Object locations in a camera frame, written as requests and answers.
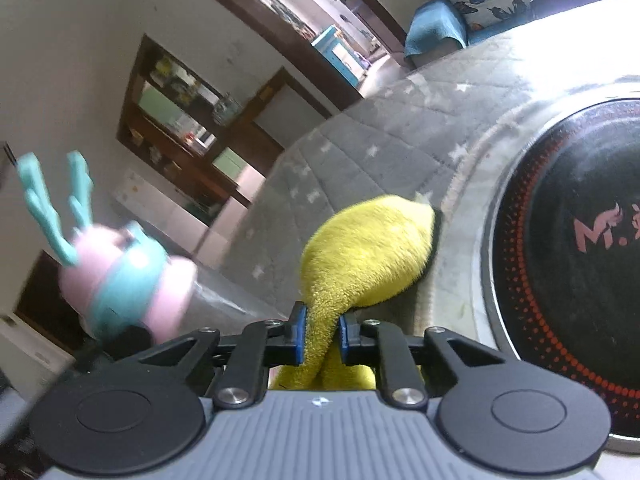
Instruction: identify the dark wooden shelf unit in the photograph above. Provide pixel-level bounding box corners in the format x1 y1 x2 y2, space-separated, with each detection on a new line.
116 34 333 221

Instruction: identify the yellow plush toy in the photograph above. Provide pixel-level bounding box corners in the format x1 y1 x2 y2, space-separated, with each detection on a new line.
270 194 436 391

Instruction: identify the black round induction cooktop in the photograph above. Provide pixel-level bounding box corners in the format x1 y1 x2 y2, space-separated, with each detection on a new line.
482 77 640 453

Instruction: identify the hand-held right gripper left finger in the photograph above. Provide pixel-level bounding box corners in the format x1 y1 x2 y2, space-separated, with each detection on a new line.
135 302 307 408

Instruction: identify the dark wooden door frame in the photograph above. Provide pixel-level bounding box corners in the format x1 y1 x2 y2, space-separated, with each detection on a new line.
177 0 408 98

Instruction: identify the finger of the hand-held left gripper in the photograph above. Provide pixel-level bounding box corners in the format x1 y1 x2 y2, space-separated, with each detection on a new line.
97 325 153 361

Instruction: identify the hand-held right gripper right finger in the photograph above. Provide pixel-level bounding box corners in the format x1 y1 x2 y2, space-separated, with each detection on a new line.
340 312 511 408

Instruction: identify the cluster of glass jars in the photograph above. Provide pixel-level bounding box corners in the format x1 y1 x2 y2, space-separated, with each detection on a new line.
212 92 243 126

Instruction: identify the blue and white cabinet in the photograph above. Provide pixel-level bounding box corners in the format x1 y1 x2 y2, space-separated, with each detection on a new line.
312 25 371 86

